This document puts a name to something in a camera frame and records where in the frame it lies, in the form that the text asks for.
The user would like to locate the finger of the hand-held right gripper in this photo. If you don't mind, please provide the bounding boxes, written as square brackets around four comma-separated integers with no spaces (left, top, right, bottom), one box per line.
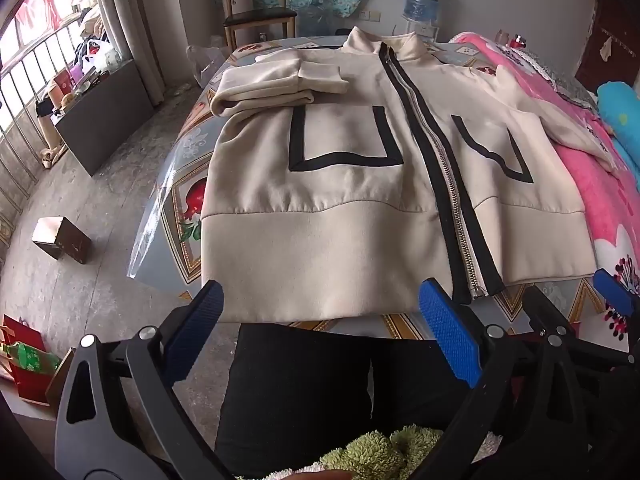
[510,285,576,345]
[575,268,640,361]

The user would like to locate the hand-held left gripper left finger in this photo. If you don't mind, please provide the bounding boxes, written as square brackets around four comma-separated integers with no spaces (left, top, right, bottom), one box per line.
[55,280,236,480]

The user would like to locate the green bottle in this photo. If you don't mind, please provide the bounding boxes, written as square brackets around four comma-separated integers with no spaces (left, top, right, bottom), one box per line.
[5,342,63,376]

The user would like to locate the dark brown wooden door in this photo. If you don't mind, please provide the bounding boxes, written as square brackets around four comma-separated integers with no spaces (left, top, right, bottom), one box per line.
[575,0,640,96]

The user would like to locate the grey curtain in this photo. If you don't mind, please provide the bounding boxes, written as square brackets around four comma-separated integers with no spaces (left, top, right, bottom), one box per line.
[95,0,166,106]

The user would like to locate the red paper bag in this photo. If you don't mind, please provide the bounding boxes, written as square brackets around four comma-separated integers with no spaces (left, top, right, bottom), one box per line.
[0,315,61,406]

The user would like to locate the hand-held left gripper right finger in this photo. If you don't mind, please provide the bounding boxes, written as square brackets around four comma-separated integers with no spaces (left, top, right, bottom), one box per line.
[419,278,592,480]

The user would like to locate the white water dispenser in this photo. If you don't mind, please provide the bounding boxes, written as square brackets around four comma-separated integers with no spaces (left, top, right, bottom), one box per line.
[400,20,441,43]

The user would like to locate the white plastic bag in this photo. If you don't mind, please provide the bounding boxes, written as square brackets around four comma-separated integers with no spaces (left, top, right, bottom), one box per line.
[82,37,113,76]

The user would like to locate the person's black pants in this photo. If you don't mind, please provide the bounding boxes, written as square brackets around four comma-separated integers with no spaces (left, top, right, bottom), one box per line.
[215,322,481,480]

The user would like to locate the dark grey cabinet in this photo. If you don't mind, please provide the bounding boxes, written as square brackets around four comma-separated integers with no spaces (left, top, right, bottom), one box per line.
[50,60,156,176]

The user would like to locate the white lace cloth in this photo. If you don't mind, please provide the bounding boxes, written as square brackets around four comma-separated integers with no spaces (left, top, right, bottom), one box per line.
[505,45,551,86]

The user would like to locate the wooden chair with black seat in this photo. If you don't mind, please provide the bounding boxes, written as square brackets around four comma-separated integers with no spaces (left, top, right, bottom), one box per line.
[218,0,299,51]

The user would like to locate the clear empty water jug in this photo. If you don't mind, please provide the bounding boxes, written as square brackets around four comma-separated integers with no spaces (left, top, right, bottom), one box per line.
[300,7,346,37]

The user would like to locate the clear plastic bag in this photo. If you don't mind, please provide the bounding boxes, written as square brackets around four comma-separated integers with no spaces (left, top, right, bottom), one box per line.
[187,42,231,86]

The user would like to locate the brown cardboard box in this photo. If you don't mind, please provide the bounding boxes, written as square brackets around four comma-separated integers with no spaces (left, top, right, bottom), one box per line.
[31,216,92,264]

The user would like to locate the blue pillow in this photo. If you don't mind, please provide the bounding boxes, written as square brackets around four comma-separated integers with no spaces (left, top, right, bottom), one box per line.
[597,82,640,171]

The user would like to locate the pink floral blanket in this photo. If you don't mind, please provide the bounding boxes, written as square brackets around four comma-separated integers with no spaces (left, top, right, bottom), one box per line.
[450,32,640,341]

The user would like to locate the beige zip jacket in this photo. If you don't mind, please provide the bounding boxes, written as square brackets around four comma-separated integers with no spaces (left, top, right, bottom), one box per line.
[200,26,623,323]

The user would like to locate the fruit print tablecloth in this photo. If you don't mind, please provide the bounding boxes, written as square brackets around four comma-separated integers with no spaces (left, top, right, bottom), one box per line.
[127,35,640,346]

